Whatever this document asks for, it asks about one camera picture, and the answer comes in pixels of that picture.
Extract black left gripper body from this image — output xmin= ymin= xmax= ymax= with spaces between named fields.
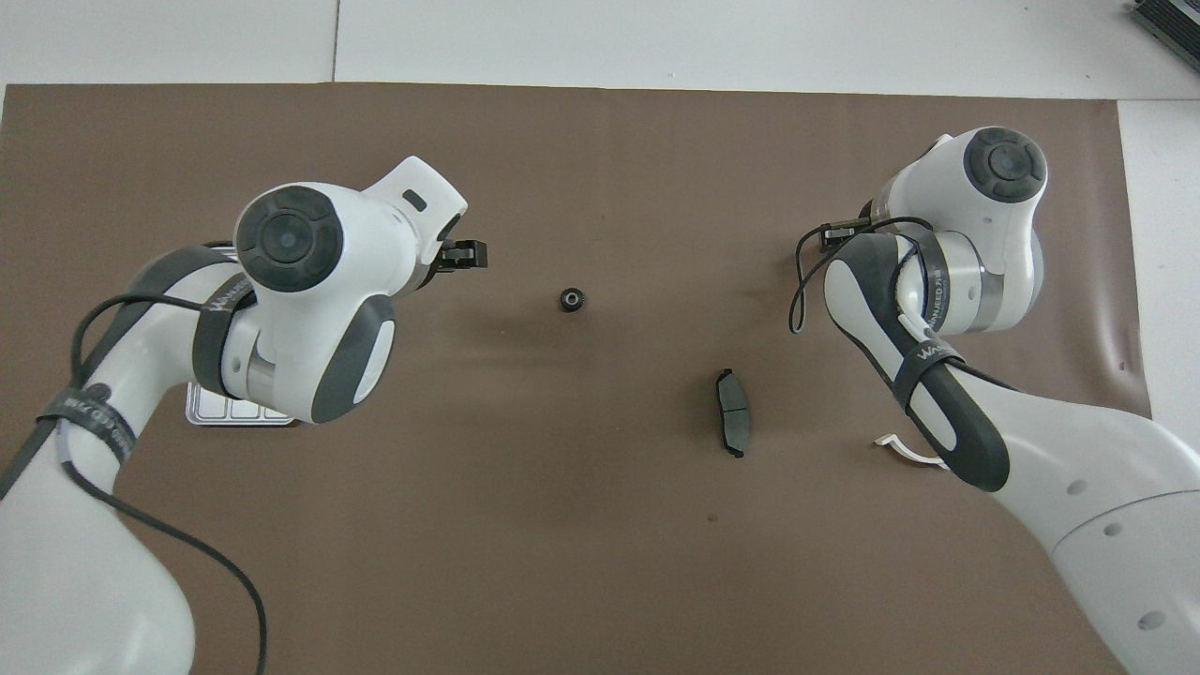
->
xmin=431 ymin=216 xmax=467 ymax=275

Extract silver metal ribbed tray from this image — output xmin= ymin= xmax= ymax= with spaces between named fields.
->
xmin=185 ymin=242 xmax=303 ymax=428

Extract long dark brake pad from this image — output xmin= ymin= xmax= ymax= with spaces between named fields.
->
xmin=714 ymin=367 xmax=752 ymax=459

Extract brown paper table mat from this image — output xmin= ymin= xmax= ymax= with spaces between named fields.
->
xmin=0 ymin=82 xmax=1180 ymax=675

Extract grey finned metal device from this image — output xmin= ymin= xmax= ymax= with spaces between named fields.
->
xmin=1128 ymin=0 xmax=1200 ymax=48

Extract white plastic half-ring clamp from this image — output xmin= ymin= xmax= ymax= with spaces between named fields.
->
xmin=874 ymin=431 xmax=950 ymax=470

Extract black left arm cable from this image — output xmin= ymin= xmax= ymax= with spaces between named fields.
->
xmin=66 ymin=292 xmax=268 ymax=675

